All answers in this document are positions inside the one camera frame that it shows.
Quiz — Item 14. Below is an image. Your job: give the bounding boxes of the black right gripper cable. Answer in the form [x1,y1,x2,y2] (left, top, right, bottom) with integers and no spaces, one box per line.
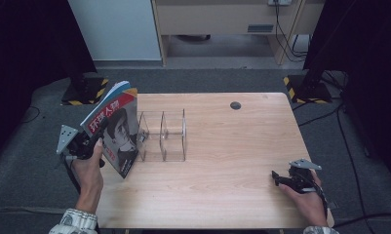
[313,181,330,214]

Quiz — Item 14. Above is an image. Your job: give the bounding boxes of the light wooden desk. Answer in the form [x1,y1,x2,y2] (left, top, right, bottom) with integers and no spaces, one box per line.
[150,0,326,67]

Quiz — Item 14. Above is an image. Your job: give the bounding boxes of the clear acrylic divided organizer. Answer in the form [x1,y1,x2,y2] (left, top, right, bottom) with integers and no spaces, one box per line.
[136,108,187,163]

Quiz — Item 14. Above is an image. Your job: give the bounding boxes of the black yellow striped stand base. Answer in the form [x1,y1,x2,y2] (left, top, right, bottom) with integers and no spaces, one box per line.
[283,74,332,105]
[60,76,109,106]

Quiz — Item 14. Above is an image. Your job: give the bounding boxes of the black hanging cables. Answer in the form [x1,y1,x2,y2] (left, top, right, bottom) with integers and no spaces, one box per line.
[274,3,309,63]

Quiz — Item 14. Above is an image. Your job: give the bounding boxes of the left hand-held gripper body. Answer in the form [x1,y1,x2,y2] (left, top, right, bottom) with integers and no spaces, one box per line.
[56,125,97,161]

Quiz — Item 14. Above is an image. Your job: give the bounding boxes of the person's left hand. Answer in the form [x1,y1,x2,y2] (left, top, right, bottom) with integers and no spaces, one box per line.
[71,138,104,204]

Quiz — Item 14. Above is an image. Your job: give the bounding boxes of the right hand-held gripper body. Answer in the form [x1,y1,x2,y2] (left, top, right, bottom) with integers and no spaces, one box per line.
[289,158,323,194]

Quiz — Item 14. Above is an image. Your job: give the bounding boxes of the dark curtain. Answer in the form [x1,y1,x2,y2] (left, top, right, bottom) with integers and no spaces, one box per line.
[0,0,98,164]
[301,0,391,178]

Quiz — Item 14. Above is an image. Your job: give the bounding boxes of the person's right hand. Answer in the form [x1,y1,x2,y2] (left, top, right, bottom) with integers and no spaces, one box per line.
[279,172,329,227]

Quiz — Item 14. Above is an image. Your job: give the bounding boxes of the thin black floor cable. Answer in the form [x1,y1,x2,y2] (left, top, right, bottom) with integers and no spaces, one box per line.
[17,105,41,126]

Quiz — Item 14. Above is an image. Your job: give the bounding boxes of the white cabinet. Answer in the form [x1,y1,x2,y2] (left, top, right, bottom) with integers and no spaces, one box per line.
[67,0,162,61]

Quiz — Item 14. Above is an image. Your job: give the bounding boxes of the red and grey portrait magazine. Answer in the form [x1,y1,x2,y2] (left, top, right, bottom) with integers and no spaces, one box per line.
[79,80,140,179]

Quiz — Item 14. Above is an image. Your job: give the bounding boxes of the long black floor cable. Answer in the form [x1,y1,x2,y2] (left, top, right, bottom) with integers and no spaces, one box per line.
[332,106,391,228]

